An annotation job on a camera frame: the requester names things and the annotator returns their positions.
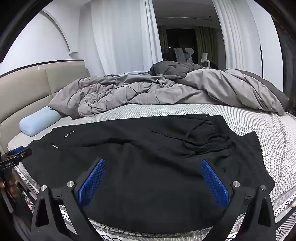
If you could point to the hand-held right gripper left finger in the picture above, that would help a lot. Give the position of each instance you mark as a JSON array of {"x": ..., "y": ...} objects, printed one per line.
[{"x": 92, "y": 178}]

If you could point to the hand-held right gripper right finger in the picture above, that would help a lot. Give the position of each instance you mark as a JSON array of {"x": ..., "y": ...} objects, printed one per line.
[{"x": 214, "y": 183}]

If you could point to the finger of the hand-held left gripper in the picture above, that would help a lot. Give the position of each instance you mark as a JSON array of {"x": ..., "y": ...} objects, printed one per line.
[{"x": 17, "y": 151}]

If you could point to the black pants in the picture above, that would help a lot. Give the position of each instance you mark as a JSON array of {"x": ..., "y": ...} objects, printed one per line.
[{"x": 150, "y": 162}]

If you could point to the light blue pillow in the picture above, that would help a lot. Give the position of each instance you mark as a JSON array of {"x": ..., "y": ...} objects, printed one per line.
[{"x": 37, "y": 122}]

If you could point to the beige padded headboard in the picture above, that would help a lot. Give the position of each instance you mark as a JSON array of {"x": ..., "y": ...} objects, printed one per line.
[{"x": 20, "y": 92}]

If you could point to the grey duvet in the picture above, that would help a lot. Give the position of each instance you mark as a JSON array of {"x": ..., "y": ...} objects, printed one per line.
[{"x": 138, "y": 92}]

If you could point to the white chair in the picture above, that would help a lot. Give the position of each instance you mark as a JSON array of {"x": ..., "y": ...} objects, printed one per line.
[{"x": 205, "y": 59}]

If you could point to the white curtain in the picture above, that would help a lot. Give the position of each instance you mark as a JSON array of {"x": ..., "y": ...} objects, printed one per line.
[
  {"x": 233, "y": 34},
  {"x": 120, "y": 34}
]

